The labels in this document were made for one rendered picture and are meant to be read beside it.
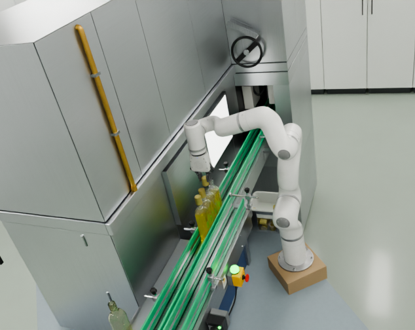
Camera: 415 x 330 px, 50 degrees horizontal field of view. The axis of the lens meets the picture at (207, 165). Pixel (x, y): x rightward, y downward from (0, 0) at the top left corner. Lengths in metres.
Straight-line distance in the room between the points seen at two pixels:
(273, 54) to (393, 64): 3.08
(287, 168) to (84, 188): 0.90
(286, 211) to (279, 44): 1.19
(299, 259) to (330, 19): 3.80
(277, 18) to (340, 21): 2.89
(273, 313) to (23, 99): 1.54
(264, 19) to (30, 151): 1.69
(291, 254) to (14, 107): 1.49
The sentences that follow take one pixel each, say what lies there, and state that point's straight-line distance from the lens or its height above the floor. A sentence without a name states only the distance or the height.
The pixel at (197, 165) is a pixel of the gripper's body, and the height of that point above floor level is 1.46.
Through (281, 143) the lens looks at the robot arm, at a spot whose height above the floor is 1.63.
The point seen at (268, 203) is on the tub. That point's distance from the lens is 2.72.
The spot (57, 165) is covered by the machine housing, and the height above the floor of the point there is 1.83.
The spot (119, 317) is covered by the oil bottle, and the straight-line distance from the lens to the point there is 1.89.
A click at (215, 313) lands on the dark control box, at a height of 1.01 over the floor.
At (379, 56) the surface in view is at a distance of 5.83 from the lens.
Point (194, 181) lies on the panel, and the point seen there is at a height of 1.26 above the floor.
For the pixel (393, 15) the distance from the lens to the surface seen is 5.67.
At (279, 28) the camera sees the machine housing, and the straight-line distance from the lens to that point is 2.89.
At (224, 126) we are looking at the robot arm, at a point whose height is 1.68.
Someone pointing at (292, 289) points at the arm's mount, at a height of 0.78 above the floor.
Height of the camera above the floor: 2.62
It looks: 32 degrees down
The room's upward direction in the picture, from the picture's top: 12 degrees counter-clockwise
